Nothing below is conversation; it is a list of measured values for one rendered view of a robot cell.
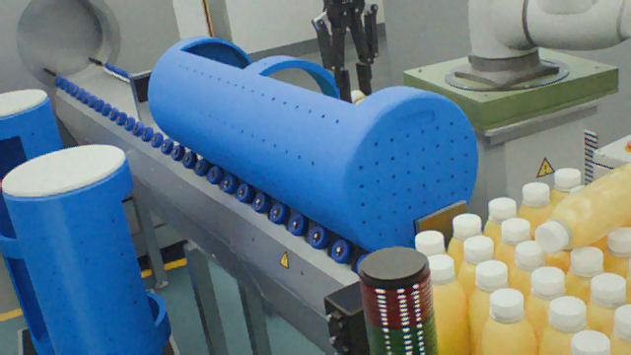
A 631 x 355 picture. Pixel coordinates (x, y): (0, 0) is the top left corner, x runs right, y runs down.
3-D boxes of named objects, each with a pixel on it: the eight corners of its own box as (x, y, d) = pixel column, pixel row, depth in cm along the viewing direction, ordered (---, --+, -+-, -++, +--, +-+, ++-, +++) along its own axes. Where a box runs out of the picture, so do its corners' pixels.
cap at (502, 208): (483, 214, 114) (483, 203, 113) (503, 205, 115) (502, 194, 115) (502, 222, 111) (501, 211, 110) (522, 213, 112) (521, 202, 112)
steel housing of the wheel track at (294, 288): (136, 142, 318) (116, 63, 305) (527, 393, 142) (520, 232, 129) (69, 164, 305) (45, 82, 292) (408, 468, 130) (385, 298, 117)
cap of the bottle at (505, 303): (483, 307, 91) (482, 294, 91) (511, 297, 93) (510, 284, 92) (503, 322, 88) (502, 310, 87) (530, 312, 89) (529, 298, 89)
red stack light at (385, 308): (404, 283, 73) (400, 247, 72) (449, 309, 68) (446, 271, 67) (350, 309, 71) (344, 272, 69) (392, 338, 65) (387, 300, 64)
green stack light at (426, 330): (409, 326, 75) (404, 283, 73) (453, 355, 70) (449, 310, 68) (357, 354, 72) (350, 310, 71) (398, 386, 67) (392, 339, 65)
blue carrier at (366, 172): (253, 132, 208) (243, 28, 198) (480, 234, 137) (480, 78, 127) (155, 156, 194) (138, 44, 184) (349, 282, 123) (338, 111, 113)
